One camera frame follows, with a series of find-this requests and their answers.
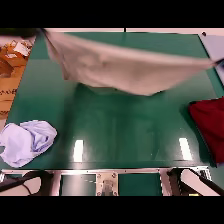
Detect grey T-shirt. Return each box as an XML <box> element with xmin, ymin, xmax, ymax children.
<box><xmin>41</xmin><ymin>28</ymin><xmax>218</xmax><ymax>97</ymax></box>

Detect lavender garment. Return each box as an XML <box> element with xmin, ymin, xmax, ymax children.
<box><xmin>0</xmin><ymin>119</ymin><xmax>59</xmax><ymax>169</ymax></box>

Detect red garment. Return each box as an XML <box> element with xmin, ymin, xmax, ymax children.
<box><xmin>187</xmin><ymin>96</ymin><xmax>224</xmax><ymax>165</ymax></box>

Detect brown cardboard boxes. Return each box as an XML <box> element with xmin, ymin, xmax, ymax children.
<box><xmin>0</xmin><ymin>37</ymin><xmax>35</xmax><ymax>120</ymax></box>

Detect silver frame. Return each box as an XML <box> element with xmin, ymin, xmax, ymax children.
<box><xmin>0</xmin><ymin>166</ymin><xmax>224</xmax><ymax>197</ymax></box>

